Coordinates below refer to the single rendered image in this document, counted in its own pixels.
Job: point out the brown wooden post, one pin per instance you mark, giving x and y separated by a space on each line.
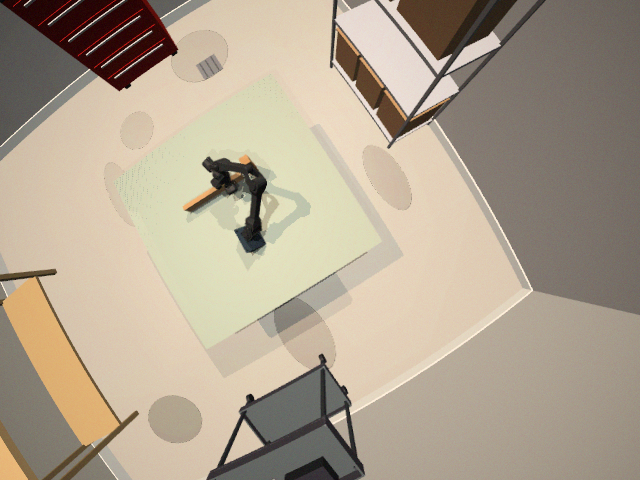
246 160

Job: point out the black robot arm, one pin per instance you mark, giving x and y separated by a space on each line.
253 223

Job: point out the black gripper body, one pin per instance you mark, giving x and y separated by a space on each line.
231 188

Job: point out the brown wooden plank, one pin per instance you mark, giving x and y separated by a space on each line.
210 193

